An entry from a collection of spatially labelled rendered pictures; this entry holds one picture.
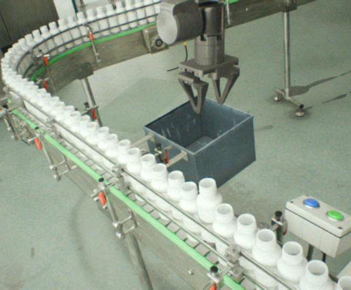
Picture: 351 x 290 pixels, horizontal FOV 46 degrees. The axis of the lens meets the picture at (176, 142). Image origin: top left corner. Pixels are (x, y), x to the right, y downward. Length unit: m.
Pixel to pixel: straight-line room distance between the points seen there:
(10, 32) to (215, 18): 5.58
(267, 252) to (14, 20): 5.67
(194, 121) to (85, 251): 1.14
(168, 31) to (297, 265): 0.49
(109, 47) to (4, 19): 3.71
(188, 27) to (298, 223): 0.51
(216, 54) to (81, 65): 1.86
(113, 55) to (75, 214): 1.07
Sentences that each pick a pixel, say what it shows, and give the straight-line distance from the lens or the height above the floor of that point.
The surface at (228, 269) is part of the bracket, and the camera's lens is 0.92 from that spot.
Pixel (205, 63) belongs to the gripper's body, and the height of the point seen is 1.48.
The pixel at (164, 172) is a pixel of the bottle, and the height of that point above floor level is 1.16.
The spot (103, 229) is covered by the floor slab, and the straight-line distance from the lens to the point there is 2.66.
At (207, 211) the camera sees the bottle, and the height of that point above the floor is 1.14.
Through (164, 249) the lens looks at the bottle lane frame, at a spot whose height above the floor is 0.90.
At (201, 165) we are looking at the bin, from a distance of 1.50.
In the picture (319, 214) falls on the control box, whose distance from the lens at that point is 0.96.
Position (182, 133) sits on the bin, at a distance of 1.81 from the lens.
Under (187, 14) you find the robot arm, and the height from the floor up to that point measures 1.59.
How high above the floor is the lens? 1.80
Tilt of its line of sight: 34 degrees down
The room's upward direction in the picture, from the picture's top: 12 degrees counter-clockwise
